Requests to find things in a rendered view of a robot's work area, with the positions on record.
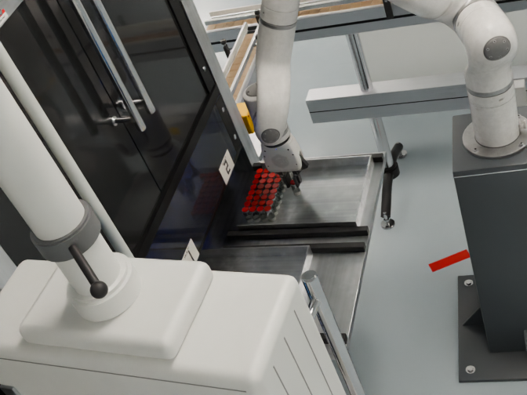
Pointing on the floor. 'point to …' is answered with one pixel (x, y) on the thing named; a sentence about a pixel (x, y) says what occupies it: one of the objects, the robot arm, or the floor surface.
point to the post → (245, 164)
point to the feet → (390, 186)
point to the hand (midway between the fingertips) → (292, 179)
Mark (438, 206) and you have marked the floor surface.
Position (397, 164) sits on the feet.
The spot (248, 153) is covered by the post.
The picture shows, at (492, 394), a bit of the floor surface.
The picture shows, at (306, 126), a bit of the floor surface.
